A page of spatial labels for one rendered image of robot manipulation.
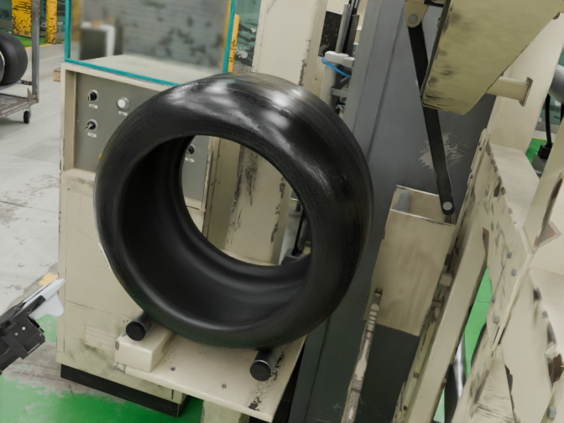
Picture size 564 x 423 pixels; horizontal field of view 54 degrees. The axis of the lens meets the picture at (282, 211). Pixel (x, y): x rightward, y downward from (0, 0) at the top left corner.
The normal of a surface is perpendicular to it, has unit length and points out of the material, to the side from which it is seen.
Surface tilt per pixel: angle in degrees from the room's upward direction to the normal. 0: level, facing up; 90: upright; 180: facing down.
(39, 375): 0
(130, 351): 90
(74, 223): 90
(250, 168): 90
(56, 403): 0
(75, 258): 90
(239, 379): 0
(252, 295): 36
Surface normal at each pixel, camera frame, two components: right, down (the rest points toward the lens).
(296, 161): -0.13, 0.22
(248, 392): 0.17, -0.91
